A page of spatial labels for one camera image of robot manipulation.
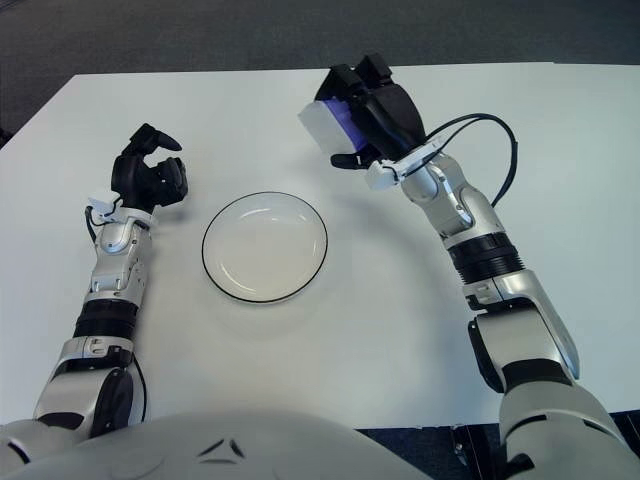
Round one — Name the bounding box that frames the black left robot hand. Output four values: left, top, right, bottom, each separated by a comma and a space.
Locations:
110, 123, 190, 214

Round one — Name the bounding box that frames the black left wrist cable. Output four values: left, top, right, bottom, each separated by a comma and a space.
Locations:
83, 199, 122, 246

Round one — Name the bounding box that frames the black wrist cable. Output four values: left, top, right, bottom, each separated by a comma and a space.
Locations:
83, 199, 122, 246
434, 113, 519, 207

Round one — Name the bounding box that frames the black table leg frame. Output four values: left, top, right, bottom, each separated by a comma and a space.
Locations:
449, 424, 494, 480

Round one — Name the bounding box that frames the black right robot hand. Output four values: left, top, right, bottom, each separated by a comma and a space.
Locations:
314, 52, 426, 170

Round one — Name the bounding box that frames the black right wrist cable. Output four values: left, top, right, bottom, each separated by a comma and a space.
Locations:
434, 113, 519, 207

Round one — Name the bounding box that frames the purple tissue paper pack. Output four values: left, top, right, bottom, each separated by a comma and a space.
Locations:
297, 98, 369, 157

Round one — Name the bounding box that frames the black left elbow cable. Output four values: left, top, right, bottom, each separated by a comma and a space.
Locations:
124, 349, 149, 422

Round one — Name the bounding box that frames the silver robot torso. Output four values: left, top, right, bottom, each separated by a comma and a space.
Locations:
14, 405, 431, 480

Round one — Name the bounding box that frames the white plate with black rim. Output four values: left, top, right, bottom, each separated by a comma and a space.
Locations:
201, 191, 330, 303

